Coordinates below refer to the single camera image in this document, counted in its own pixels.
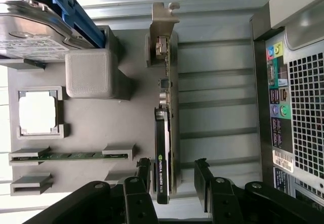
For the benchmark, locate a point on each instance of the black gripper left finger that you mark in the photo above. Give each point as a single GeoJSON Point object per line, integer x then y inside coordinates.
{"type": "Point", "coordinates": [141, 198]}

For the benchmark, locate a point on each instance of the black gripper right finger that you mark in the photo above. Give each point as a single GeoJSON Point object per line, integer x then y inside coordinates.
{"type": "Point", "coordinates": [220, 198]}

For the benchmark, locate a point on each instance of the green RAM stick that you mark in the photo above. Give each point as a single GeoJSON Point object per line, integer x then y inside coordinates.
{"type": "Point", "coordinates": [76, 155]}

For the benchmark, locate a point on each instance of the grey printed parts rack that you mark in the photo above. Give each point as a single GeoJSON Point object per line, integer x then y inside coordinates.
{"type": "Point", "coordinates": [101, 123]}

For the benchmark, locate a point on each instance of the black open PC case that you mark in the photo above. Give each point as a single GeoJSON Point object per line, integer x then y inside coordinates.
{"type": "Point", "coordinates": [306, 107]}

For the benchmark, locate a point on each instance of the silver CPU chip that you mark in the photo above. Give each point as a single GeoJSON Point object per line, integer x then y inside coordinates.
{"type": "Point", "coordinates": [38, 112]}

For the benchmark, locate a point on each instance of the hard disk in blue caddy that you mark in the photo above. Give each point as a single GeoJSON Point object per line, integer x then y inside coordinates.
{"type": "Point", "coordinates": [30, 32]}

